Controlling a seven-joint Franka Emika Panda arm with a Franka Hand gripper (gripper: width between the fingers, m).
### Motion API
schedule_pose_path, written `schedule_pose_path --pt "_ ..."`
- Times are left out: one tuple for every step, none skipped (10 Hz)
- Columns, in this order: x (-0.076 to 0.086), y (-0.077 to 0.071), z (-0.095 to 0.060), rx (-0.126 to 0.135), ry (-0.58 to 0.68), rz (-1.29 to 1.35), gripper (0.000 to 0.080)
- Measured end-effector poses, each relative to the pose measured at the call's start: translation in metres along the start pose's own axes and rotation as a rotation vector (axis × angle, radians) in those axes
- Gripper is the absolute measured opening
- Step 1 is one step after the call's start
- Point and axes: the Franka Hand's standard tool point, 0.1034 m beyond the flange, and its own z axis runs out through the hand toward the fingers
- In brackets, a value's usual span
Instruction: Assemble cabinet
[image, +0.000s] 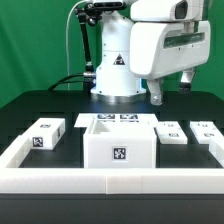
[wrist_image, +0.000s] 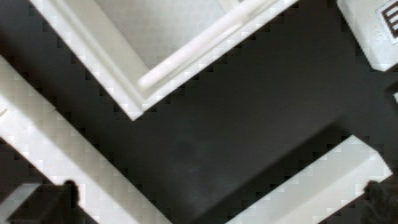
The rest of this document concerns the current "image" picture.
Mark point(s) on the white cabinet body box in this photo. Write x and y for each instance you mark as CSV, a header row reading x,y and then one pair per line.
x,y
119,145

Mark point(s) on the white U-shaped fence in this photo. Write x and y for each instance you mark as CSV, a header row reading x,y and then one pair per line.
x,y
16,179

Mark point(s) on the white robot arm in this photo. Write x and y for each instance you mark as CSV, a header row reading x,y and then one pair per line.
x,y
115,82

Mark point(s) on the white marker base plate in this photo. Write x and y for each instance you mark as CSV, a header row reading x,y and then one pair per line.
x,y
85,119

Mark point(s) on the white cabinet top block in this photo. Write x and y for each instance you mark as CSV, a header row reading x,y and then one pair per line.
x,y
45,133

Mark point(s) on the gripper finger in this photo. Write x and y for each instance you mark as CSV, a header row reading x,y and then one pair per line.
x,y
186,80
156,94

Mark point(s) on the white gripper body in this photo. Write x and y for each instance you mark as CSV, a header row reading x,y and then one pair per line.
x,y
160,49

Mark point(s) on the white cabinet door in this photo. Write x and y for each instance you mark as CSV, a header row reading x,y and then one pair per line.
x,y
170,132
204,130

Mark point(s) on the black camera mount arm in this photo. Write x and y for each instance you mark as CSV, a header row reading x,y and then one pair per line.
x,y
88,15

